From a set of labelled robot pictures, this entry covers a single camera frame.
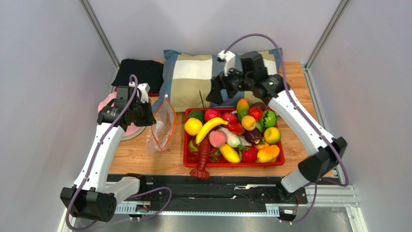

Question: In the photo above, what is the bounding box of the clear orange zip top bag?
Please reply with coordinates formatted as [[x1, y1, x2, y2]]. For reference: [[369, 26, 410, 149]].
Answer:
[[146, 94, 177, 154]]

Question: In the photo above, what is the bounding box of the green orange toy papaya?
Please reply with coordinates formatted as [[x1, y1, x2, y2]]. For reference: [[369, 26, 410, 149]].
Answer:
[[236, 98, 250, 122]]

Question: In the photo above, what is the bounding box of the pink toy peach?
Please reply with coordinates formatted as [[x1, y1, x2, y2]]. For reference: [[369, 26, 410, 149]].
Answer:
[[208, 130, 227, 148]]

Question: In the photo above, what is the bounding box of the orange yellow toy mango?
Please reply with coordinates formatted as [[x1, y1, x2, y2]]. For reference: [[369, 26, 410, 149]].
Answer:
[[257, 145, 280, 163]]

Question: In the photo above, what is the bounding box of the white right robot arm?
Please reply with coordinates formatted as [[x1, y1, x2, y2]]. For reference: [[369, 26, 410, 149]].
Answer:
[[206, 51, 347, 193]]

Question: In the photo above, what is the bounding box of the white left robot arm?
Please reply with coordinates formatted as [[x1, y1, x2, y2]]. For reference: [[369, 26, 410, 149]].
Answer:
[[60, 83, 156, 222]]

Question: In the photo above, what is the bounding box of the pink bucket hat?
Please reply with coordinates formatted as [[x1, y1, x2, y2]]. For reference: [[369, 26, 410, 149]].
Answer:
[[98, 92, 146, 141]]

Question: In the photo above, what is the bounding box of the dark purple toy plum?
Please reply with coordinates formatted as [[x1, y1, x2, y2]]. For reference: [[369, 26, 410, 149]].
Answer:
[[251, 102, 266, 111]]

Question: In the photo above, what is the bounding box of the red toy apple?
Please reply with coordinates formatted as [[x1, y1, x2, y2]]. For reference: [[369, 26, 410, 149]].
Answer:
[[249, 107, 263, 121]]

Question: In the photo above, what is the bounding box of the red toy pomegranate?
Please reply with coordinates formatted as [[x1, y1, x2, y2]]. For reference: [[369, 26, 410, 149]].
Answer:
[[204, 108, 221, 122]]

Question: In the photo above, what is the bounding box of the black folded cloth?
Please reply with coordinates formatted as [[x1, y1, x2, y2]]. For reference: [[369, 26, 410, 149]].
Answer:
[[111, 59, 163, 96]]

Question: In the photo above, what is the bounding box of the small orange toy fruit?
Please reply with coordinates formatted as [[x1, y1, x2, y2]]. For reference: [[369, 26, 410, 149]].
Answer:
[[241, 115, 256, 131]]

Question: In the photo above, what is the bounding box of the yellow toy banana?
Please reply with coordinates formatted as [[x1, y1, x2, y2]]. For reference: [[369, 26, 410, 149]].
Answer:
[[194, 117, 229, 145]]

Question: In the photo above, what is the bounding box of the red toy pepper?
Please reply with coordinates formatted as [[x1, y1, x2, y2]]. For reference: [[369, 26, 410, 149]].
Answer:
[[228, 123, 245, 135]]

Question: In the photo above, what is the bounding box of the blue beige checkered pillow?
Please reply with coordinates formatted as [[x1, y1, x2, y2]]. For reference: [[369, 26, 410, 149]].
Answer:
[[152, 49, 280, 112]]

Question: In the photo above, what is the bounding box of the dark green toy vegetable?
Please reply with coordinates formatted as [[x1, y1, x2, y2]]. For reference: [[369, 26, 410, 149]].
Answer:
[[188, 110, 206, 124]]

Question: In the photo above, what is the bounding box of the green toy watermelon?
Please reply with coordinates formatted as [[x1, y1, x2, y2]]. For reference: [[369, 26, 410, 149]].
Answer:
[[259, 110, 277, 129]]

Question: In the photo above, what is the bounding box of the yellow toy lemon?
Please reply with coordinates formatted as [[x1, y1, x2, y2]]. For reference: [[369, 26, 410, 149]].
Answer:
[[184, 117, 203, 136]]

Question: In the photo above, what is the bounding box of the red plastic tray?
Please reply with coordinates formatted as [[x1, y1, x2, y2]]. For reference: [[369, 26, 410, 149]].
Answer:
[[183, 107, 286, 168]]

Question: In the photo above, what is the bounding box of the dark purple toy eggplant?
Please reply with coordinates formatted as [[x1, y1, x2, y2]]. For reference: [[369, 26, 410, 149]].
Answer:
[[244, 128, 262, 145]]

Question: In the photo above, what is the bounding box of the yellow green toy apple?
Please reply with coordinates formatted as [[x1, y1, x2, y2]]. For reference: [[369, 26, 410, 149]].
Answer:
[[264, 127, 282, 144]]

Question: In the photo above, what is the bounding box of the yellow toy squash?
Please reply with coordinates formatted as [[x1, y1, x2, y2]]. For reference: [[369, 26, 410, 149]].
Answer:
[[219, 144, 241, 163]]

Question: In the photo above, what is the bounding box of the red toy lobster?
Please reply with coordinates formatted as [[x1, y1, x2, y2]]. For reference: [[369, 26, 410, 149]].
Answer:
[[189, 136, 217, 179]]

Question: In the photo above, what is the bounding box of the red toy tomato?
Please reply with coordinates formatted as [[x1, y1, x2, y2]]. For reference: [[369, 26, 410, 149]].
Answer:
[[238, 145, 258, 163]]

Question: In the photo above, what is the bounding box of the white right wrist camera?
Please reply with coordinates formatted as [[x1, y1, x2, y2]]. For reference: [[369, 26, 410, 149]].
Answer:
[[217, 50, 236, 76]]

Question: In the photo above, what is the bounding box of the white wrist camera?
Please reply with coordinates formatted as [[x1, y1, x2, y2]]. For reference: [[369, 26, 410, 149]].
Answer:
[[129, 82, 150, 103], [217, 50, 236, 76]]

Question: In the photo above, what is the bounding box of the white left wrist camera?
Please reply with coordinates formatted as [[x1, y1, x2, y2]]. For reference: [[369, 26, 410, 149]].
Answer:
[[129, 82, 150, 103]]

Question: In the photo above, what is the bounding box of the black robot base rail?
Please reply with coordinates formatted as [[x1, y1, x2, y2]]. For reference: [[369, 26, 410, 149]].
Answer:
[[106, 174, 342, 217]]

